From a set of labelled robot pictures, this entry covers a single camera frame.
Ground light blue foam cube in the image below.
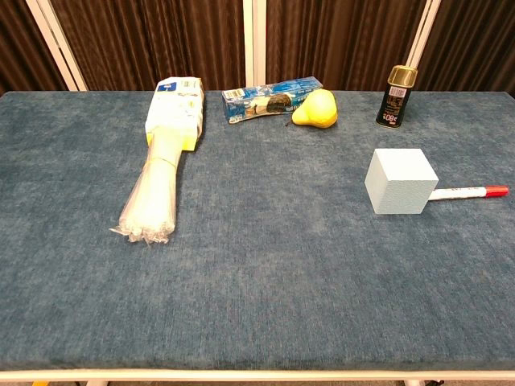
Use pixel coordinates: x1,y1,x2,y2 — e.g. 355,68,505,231
364,148,439,216

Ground red and white marker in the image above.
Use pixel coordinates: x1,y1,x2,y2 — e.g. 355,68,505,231
428,185,510,201

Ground blue table cloth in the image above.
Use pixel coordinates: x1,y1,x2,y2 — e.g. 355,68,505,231
0,90,515,372

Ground blue cookie package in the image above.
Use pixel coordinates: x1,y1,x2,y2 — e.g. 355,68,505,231
221,77,325,125

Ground yellow pear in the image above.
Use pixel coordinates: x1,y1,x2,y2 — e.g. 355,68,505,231
285,88,339,129

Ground black can with gold cap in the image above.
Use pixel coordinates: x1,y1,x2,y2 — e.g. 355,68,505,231
375,64,418,129

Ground brown pleated curtain panel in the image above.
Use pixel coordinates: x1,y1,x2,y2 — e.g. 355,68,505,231
265,0,428,92
414,0,515,94
50,0,246,92
0,0,68,96

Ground white upright frame post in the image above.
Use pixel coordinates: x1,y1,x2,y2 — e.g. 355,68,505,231
242,0,267,90

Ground white slanted frame post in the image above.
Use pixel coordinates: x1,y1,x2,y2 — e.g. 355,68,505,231
26,0,89,92
404,0,443,81

